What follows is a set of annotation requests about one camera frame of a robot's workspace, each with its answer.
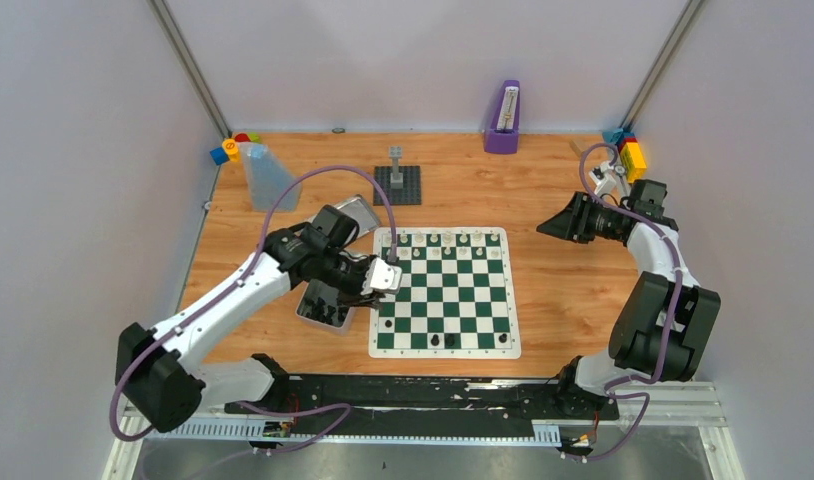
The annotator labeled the small wooden block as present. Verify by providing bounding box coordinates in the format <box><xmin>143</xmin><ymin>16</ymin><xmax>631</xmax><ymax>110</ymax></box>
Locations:
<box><xmin>569</xmin><ymin>140</ymin><xmax>584</xmax><ymax>157</ymax></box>

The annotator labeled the purple cable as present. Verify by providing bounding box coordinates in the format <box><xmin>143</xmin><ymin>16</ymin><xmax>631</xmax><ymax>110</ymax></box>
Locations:
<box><xmin>556</xmin><ymin>142</ymin><xmax>684</xmax><ymax>463</ymax></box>
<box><xmin>108</xmin><ymin>165</ymin><xmax>400</xmax><ymax>480</ymax></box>

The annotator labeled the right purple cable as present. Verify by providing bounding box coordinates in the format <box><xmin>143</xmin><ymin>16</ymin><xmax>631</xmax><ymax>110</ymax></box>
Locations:
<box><xmin>556</xmin><ymin>142</ymin><xmax>684</xmax><ymax>463</ymax></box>

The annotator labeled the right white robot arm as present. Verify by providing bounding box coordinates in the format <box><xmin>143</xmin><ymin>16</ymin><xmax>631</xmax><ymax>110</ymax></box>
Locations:
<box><xmin>536</xmin><ymin>180</ymin><xmax>721</xmax><ymax>418</ymax></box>

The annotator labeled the colourful toy blocks left corner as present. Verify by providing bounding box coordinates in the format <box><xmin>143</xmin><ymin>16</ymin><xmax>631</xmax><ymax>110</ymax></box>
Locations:
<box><xmin>209</xmin><ymin>132</ymin><xmax>261</xmax><ymax>166</ymax></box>

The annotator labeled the translucent blue plastic container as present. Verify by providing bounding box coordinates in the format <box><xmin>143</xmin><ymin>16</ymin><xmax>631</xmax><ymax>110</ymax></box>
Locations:
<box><xmin>239</xmin><ymin>142</ymin><xmax>296</xmax><ymax>213</ymax></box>

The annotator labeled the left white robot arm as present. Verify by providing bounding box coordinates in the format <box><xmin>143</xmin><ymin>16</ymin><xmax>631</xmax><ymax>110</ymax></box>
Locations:
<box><xmin>109</xmin><ymin>205</ymin><xmax>401</xmax><ymax>441</ymax></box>

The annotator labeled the metal tin with black pieces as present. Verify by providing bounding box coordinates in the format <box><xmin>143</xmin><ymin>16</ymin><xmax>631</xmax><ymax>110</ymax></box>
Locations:
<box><xmin>295</xmin><ymin>280</ymin><xmax>356</xmax><ymax>335</ymax></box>

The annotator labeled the dark grey lego baseplate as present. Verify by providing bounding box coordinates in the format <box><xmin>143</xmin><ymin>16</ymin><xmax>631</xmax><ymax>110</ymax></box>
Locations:
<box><xmin>373</xmin><ymin>166</ymin><xmax>423</xmax><ymax>206</ymax></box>

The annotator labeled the purple metronome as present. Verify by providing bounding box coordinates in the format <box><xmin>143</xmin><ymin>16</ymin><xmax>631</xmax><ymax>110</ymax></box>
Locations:
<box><xmin>483</xmin><ymin>80</ymin><xmax>521</xmax><ymax>155</ymax></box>

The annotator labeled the green white chess mat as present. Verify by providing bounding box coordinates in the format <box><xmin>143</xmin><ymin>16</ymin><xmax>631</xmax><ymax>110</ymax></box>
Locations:
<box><xmin>368</xmin><ymin>227</ymin><xmax>522</xmax><ymax>360</ymax></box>

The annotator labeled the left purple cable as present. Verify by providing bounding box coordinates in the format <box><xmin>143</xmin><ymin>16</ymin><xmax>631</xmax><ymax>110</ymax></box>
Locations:
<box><xmin>108</xmin><ymin>165</ymin><xmax>400</xmax><ymax>480</ymax></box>

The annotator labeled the metal tin lid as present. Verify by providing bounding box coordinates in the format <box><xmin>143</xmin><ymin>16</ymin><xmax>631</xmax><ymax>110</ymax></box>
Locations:
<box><xmin>334</xmin><ymin>194</ymin><xmax>382</xmax><ymax>238</ymax></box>

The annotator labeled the yellow toy block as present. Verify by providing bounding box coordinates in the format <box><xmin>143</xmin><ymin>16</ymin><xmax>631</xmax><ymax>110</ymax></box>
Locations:
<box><xmin>620</xmin><ymin>141</ymin><xmax>648</xmax><ymax>184</ymax></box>

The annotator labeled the grey lego tower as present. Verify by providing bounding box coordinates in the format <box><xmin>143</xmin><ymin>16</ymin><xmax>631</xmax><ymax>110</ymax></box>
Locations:
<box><xmin>389</xmin><ymin>146</ymin><xmax>404</xmax><ymax>189</ymax></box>

